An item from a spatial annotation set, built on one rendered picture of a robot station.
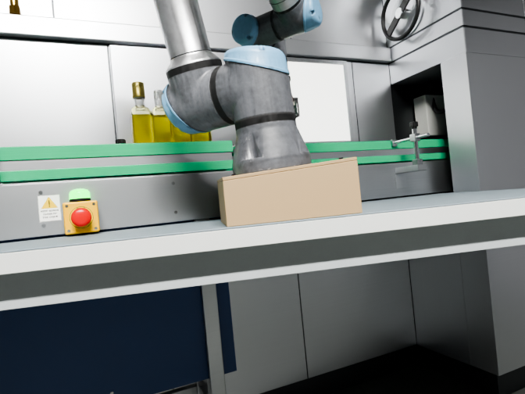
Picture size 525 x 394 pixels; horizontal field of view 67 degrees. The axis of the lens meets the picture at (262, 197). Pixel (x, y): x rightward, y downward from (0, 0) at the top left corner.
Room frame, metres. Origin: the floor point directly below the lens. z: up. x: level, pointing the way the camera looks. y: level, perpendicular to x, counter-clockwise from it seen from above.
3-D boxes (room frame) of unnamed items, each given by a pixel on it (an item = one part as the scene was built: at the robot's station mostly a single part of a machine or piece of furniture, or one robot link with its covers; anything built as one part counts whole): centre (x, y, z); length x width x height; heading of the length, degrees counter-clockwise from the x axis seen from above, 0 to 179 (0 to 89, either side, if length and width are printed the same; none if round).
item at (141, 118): (1.14, 0.33, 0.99); 0.06 x 0.06 x 0.21; 24
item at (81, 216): (0.85, 0.39, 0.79); 0.04 x 0.03 x 0.04; 114
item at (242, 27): (1.00, -0.03, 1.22); 0.11 x 0.11 x 0.08; 59
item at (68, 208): (0.89, 0.41, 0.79); 0.07 x 0.07 x 0.07; 24
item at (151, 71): (1.42, 0.03, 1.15); 0.90 x 0.03 x 0.34; 114
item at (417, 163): (1.39, -0.54, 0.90); 0.17 x 0.05 x 0.23; 24
